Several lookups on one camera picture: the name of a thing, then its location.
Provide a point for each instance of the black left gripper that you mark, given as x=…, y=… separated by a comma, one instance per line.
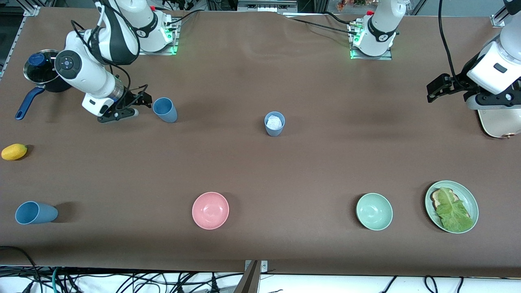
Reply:
x=458, y=81

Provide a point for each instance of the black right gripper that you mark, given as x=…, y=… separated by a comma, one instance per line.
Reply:
x=130, y=99

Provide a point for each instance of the blue plastic cup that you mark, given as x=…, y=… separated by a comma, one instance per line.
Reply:
x=167, y=114
x=44, y=213

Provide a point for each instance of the blue cup holding paper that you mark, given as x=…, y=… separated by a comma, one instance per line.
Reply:
x=274, y=132

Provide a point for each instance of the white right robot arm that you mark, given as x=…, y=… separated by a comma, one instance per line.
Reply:
x=81, y=69

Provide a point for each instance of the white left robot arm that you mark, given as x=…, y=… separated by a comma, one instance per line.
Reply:
x=494, y=69

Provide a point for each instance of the cream white cooking pot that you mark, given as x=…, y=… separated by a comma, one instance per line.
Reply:
x=498, y=122

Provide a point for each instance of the glass lid blue knob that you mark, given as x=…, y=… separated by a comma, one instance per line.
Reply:
x=38, y=67

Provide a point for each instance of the toast bread slice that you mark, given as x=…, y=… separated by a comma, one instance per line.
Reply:
x=436, y=199

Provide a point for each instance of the mint green plate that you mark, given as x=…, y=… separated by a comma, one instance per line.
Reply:
x=468, y=199

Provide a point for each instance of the pink bowl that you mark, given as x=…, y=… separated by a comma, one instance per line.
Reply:
x=210, y=210

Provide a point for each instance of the green lettuce leaf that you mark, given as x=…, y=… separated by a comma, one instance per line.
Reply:
x=454, y=213

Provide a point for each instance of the yellow lemon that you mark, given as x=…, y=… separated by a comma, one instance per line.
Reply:
x=14, y=151

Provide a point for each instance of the white crumpled paper wad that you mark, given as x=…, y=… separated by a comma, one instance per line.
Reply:
x=275, y=122

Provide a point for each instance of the mint green bowl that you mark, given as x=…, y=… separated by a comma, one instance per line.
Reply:
x=374, y=211

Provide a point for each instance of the grey power strip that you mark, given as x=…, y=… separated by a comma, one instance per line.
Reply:
x=264, y=6

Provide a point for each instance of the dark metal leg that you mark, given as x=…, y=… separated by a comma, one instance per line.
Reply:
x=248, y=283

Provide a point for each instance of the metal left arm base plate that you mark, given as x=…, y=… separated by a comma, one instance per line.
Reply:
x=384, y=57

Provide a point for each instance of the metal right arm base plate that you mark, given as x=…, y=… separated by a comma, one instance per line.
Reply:
x=175, y=40

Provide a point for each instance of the silver frame corner bracket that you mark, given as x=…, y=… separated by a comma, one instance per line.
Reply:
x=497, y=20
x=33, y=10

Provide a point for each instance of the silver table edge bracket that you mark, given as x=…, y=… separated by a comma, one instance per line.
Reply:
x=263, y=266

